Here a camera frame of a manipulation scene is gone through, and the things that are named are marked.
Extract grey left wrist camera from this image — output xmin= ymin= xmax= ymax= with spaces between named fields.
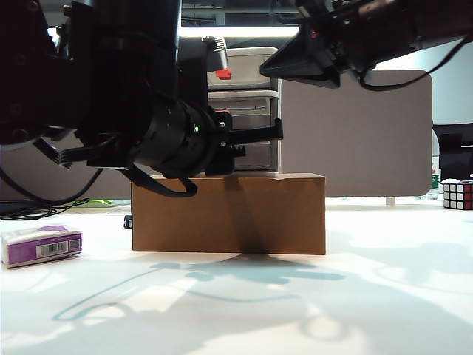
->
xmin=200 ymin=35 xmax=228 ymax=75

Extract grey desk partition panel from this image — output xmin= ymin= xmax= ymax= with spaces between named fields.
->
xmin=0 ymin=69 xmax=434 ymax=203

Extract brown cardboard box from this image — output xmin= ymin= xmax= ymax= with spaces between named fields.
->
xmin=130 ymin=172 xmax=327 ymax=257

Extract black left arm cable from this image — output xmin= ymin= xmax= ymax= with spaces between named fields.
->
xmin=0 ymin=165 xmax=106 ymax=206

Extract black tangled table cables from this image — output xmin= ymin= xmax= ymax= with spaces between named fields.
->
xmin=0 ymin=197 xmax=92 ymax=220

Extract clear bottle green label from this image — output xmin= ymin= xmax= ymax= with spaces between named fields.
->
xmin=429 ymin=153 xmax=443 ymax=196

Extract white drawer cabinet frame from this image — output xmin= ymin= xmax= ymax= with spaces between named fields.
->
xmin=205 ymin=46 xmax=283 ymax=174

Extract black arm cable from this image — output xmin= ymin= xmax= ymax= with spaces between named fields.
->
xmin=0 ymin=165 xmax=106 ymax=206
xmin=357 ymin=35 xmax=469 ymax=92

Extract smoky drawer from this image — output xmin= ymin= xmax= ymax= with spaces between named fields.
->
xmin=231 ymin=141 xmax=275 ymax=170
xmin=208 ymin=96 xmax=273 ymax=131
xmin=206 ymin=54 xmax=279 ymax=91

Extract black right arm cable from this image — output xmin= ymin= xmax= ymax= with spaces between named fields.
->
xmin=357 ymin=35 xmax=469 ymax=92

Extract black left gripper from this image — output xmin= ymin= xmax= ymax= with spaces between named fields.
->
xmin=202 ymin=105 xmax=285 ymax=177

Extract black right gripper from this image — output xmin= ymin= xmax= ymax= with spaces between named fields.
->
xmin=259 ymin=0 xmax=375 ymax=89

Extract smoky drawer, white-looking interior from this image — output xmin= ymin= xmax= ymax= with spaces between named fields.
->
xmin=206 ymin=54 xmax=279 ymax=91

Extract Rubik's cube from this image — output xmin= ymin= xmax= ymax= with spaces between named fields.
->
xmin=442 ymin=180 xmax=473 ymax=212

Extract smoky drawer, ridged back wall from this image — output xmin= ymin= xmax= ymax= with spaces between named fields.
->
xmin=208 ymin=96 xmax=273 ymax=131

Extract purple white napkin pack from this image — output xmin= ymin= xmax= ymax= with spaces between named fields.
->
xmin=0 ymin=224 xmax=84 ymax=269

